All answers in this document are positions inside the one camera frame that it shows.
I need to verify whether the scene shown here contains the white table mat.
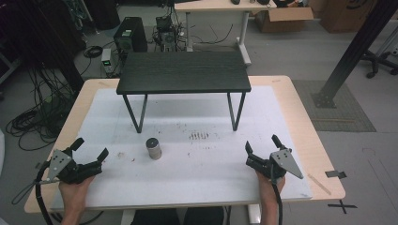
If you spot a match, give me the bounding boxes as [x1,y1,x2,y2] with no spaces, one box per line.
[51,85,314,211]

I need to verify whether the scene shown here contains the beige tape strip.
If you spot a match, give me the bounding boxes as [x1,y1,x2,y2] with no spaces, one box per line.
[306,172,332,197]

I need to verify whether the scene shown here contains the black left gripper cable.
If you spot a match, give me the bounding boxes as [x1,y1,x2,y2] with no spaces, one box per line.
[34,160,54,225]

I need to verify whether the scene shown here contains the black metal post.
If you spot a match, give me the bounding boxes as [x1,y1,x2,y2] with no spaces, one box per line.
[310,0,398,110]

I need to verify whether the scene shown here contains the coiled black cable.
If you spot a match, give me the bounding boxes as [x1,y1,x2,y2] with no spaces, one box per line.
[83,45,104,59]

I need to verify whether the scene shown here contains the black computer tower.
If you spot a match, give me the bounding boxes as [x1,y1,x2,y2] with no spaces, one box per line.
[113,16,148,65]

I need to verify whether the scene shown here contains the black tape cross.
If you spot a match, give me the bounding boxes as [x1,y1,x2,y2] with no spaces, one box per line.
[327,199,359,216]

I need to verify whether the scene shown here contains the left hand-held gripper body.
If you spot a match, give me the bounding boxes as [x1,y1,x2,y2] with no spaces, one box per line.
[39,149,103,185]

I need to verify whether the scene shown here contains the black office chair base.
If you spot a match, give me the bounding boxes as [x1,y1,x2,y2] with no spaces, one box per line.
[360,49,398,80]

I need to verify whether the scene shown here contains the black wooden shelf riser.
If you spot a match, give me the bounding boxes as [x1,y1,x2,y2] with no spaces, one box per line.
[115,51,253,134]

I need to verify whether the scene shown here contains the black tape piece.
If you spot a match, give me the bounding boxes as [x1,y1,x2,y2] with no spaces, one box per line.
[324,170,348,180]

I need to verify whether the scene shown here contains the thin black strap loop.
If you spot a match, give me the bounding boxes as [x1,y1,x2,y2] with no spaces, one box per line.
[11,177,61,206]

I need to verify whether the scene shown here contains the open-frame computer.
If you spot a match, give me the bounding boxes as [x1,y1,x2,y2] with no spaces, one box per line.
[154,14,178,53]

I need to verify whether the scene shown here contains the grey cylindrical can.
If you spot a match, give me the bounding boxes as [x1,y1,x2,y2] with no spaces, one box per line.
[145,137,163,161]

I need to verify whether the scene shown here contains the light wooden desk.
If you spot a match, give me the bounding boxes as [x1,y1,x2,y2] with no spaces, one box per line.
[174,0,278,68]

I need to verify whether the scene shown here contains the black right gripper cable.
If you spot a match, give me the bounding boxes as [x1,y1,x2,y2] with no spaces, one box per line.
[270,174,284,225]

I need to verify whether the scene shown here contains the grey bench power supply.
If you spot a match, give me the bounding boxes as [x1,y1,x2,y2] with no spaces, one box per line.
[100,48,115,76]

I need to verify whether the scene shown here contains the black curtain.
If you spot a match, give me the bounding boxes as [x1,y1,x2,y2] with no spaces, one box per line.
[0,0,87,93]

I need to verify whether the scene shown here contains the person's right hand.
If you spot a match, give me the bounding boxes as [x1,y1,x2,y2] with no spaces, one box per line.
[256,171,286,202]

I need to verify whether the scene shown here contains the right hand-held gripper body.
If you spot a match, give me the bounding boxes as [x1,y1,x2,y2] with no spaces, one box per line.
[245,148,305,186]

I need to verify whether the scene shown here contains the large closed cardboard box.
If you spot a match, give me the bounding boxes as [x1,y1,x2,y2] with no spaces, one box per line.
[318,0,378,35]

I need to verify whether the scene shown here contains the person's left hand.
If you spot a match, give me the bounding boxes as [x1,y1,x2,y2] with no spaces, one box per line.
[58,175,96,208]

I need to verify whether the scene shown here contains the grey floor mat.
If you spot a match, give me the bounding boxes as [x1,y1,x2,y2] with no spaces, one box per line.
[292,79,377,133]

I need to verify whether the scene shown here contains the tangle of black floor cables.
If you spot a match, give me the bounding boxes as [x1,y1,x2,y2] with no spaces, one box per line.
[5,67,81,152]

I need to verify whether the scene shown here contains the open cardboard box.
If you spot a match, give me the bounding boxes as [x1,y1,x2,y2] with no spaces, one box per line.
[253,7,314,34]

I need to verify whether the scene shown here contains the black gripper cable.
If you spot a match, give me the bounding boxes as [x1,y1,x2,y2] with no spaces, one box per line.
[270,174,284,225]
[34,160,54,225]

